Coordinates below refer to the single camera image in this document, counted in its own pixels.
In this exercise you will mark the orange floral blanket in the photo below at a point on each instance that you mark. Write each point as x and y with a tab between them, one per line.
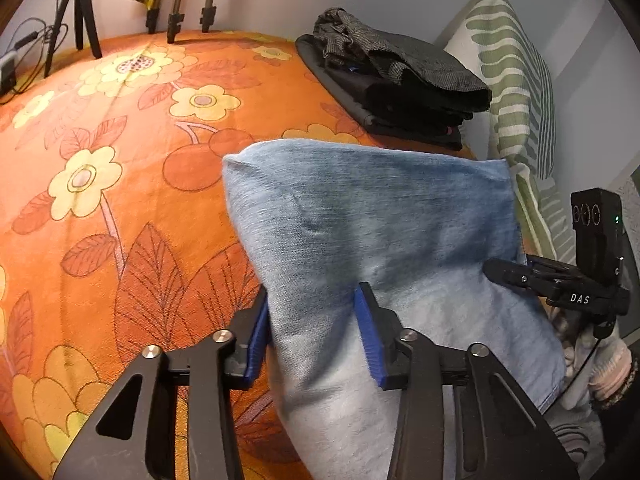
125	185

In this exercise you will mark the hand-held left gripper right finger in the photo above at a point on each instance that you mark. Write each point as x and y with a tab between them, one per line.
369	335

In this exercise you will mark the black camera tripod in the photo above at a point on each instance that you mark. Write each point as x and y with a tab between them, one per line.
82	10

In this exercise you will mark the green striped pillow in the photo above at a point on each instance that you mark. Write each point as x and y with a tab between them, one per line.
520	90

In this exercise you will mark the person's right forearm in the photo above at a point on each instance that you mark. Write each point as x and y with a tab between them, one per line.
612	370

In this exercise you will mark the grey tweed folded garment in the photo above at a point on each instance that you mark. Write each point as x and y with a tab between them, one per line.
410	55

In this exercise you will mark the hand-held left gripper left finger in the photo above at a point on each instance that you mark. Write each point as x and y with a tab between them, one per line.
257	335

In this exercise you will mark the black folded clothes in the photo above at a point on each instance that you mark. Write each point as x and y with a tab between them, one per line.
400	110

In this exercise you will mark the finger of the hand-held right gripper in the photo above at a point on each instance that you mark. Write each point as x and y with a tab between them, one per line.
510	272

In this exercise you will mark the metal tripod stand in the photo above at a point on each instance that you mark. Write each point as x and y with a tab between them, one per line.
177	0

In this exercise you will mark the light blue pants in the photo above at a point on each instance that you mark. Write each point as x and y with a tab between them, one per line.
375	220

